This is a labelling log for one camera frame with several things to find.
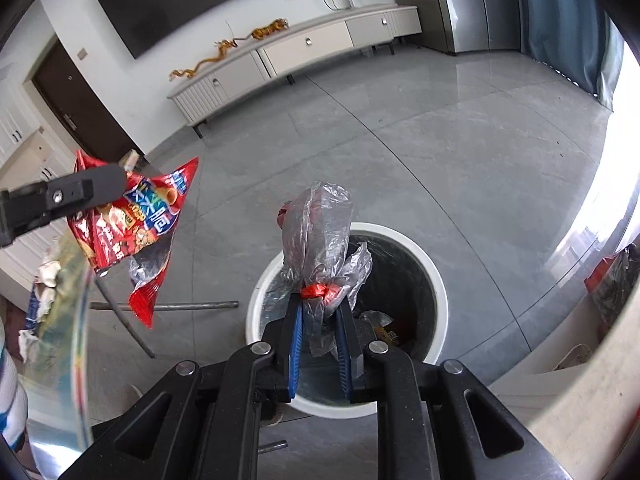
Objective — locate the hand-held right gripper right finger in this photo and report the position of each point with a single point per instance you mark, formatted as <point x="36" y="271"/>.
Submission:
<point x="345" y="360"/>

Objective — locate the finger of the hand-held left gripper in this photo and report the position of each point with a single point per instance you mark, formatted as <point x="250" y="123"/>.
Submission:
<point x="100" y="185"/>

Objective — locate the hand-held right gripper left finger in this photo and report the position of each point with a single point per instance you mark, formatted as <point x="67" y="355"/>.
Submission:
<point x="295" y="355"/>

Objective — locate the red snack bag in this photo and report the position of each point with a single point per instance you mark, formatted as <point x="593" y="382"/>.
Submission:
<point x="150" y="220"/>

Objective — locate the white plastic bag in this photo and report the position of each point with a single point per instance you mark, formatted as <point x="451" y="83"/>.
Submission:
<point x="48" y="271"/>

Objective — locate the white round trash bin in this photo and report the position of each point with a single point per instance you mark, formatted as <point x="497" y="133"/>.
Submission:
<point x="440" y="300"/>

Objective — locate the clear plastic bag red tie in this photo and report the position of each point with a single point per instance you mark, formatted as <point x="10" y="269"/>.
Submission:
<point x="320" y="230"/>

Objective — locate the person's white slipper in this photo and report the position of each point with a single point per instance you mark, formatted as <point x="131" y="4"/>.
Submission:
<point x="272" y="414"/>
<point x="134" y="394"/>

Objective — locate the dark brown door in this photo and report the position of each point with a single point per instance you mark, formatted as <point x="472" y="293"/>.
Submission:
<point x="75" y="100"/>

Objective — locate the plastic bin liner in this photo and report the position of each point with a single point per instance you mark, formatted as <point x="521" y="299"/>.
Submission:
<point x="400" y="270"/>

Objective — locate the white hallway cabinet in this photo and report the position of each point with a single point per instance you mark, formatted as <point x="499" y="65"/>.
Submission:
<point x="15" y="115"/>

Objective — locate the landscape print glass table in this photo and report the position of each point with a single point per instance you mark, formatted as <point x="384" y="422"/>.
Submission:
<point x="70" y="310"/>

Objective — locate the white printed wrapper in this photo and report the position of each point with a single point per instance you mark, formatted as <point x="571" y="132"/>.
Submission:
<point x="29" y="341"/>

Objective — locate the golden dragon figurine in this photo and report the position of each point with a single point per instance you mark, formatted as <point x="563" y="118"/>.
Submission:
<point x="222" y="47"/>

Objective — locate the golden tiger figurine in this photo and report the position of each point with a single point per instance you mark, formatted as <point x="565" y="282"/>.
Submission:
<point x="267" y="30"/>

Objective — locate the white television cabinet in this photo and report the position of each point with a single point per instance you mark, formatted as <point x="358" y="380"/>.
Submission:
<point x="300" y="42"/>

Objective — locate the black garbage bag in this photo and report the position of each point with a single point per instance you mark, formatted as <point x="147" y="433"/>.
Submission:
<point x="617" y="290"/>

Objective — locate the grey refrigerator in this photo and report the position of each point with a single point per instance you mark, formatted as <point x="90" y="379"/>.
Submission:
<point x="465" y="5"/>

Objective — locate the blue curtain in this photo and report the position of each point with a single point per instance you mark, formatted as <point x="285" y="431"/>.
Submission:
<point x="565" y="25"/>

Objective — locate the wall switch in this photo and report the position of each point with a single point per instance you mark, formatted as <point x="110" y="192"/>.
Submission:
<point x="82" y="53"/>

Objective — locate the black wall television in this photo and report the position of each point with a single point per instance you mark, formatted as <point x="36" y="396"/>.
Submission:
<point x="175" y="5"/>

